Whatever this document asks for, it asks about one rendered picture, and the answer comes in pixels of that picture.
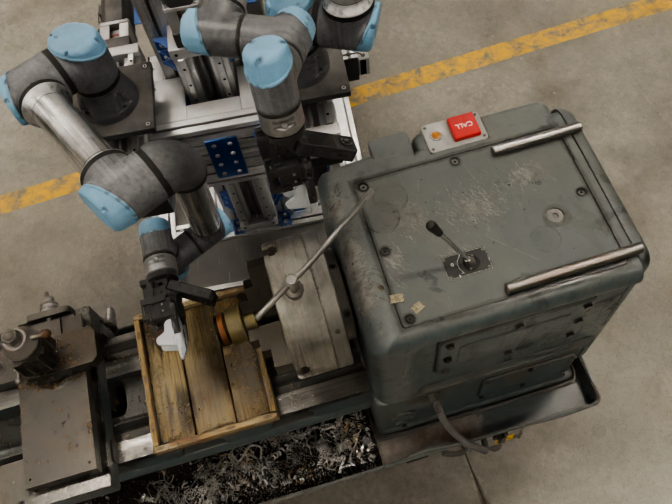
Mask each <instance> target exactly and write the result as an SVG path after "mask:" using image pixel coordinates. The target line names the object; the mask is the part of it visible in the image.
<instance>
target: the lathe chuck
mask: <svg viewBox="0 0 672 504"><path fill-rule="evenodd" d="M261 247H262V252H263V250H267V249H268V248H269V247H273V248H274V247H276V250H277V253H275V255H273V256H269V255H266V256H264V257H263V259H264V263H265V267H266V272H267V276H268V280H269V283H270V287H271V291H272V295H273V296H274V295H275V294H276V293H277V292H278V291H279V290H280V289H281V288H282V287H283V286H284V285H285V284H286V280H285V279H286V276H287V275H289V274H294V275H295V274H296V273H297V272H298V271H299V270H300V269H301V268H302V267H303V265H304V264H305V263H306V262H307V261H308V257H307V254H306V250H305V247H304V244H303V240H302V237H301V234H300V233H299V234H295V235H292V236H288V237H284V238H281V239H277V240H274V241H270V242H267V243H263V244H262V246H261ZM297 281H298V283H299V284H300V285H301V286H302V293H301V295H300V296H299V297H297V298H291V297H289V296H288V295H287V293H285V294H284V295H283V296H282V297H281V298H280V299H279V300H278V301H277V302H276V303H275V306H276V309H277V313H278V316H279V320H280V323H281V327H282V330H283V334H284V337H285V340H286V344H287V347H288V350H289V353H290V356H291V359H292V362H293V365H294V368H295V370H296V371H297V370H301V368H302V367H305V366H307V368H308V367H310V369H311V371H310V372H309V373H307V374H300V375H298V374H297V375H298V378H299V379H305V378H308V377H311V376H315V375H318V374H322V373H325V372H328V371H332V370H335V369H338V368H339V367H338V363H337V359H336V355H335V352H334V348H333V344H332V341H331V337H330V333H329V330H328V326H327V323H326V319H325V316H324V312H323V309H322V305H321V302H320V298H319V295H318V291H317V288H316V284H315V281H314V277H313V274H312V270H311V267H310V268H309V269H308V270H307V271H306V272H305V273H304V274H303V275H302V276H301V277H300V278H299V279H298V280H297Z"/></svg>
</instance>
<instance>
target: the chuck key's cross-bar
mask: <svg viewBox="0 0 672 504"><path fill-rule="evenodd" d="M374 193H375V191H374V190H373V189H372V188H370V189H369V191H368V192H367V193H366V194H365V195H364V196H363V198H362V199H361V200H360V201H359V202H358V203H357V204H356V206H355V207H354V208H353V209H352V210H351V211H350V213H349V214H348V215H347V216H346V217H345V218H344V219H343V221H342V222H341V223H340V224H339V225H338V226H337V228H336V229H335V230H334V231H333V232H332V233H331V235H330V236H329V237H328V238H327V239H326V240H325V241H324V243H323V244H322V245H321V246H320V247H319V248H318V250H317V251H316V252H315V253H314V254H313V255H312V257H311V258H310V259H309V260H308V261H307V262H306V263H305V264H304V265H303V267H302V268H301V269H300V270H299V271H298V272H297V273H296V274H295V276H296V277H297V280H298V279H299V278H300V277H301V276H302V275H303V274H304V273H305V272H306V271H307V270H308V269H309V268H310V267H311V266H312V265H313V264H314V262H315V261H316V260H317V259H318V258H319V257H320V255H321V254H322V253H323V252H324V251H325V250H326V249H327V247H328V246H329V245H330V244H331V243H332V242H333V240H334V239H335V238H336V237H337V236H338V235H339V234H340V232H341V231H342V230H343V229H344V228H345V227H346V225H347V224H348V223H349V222H350V221H351V220H352V218H353V217H354V216H355V215H356V214H357V213H358V212H359V210H360V209H361V208H362V207H363V206H364V205H365V203H366V202H367V201H368V200H369V199H370V198H371V197H372V195H373V194H374ZM290 288H291V287H290V286H288V285H287V284H285V285H284V286H283V287H282V288H281V289H280V290H279V291H278V292H277V293H276V294H275V295H274V296H273V297H272V298H271V299H270V300H269V301H268V302H267V303H266V305H265V306H264V307H263V308H262V309H261V310H260V311H259V312H258V313H257V314H256V315H255V316H254V318H255V319H256V320H257V321H259V320H260V319H261V318H262V317H263V315H264V314H265V313H266V312H267V311H268V310H269V309H270V308H271V307H272V306H273V305H274V304H275V303H276V302H277V301H278V300H279V299H280V298H281V297H282V296H283V295H284V294H285V293H286V292H287V291H288V290H289V289H290Z"/></svg>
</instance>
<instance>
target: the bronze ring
mask: <svg viewBox="0 0 672 504"><path fill-rule="evenodd" d="M256 314H257V311H253V312H250V313H246V314H242V311H241V308H240V305H239V302H238V303H237V304H236V305H235V306H232V307H229V308H226V309H224V313H223V312H219V313H217V314H215V315H213V324H214V328H215V332H216V335H217V338H218V340H219V342H220V344H221V345H222V346H228V345H231V344H232V343H234V344H235V345H237V344H240V343H243V342H246V341H248V342H249V343H250V340H249V336H248V330H250V329H253V328H257V327H260V326H261V324H260V320H259V321H257V320H256V319H255V318H254V316H255V315H256Z"/></svg>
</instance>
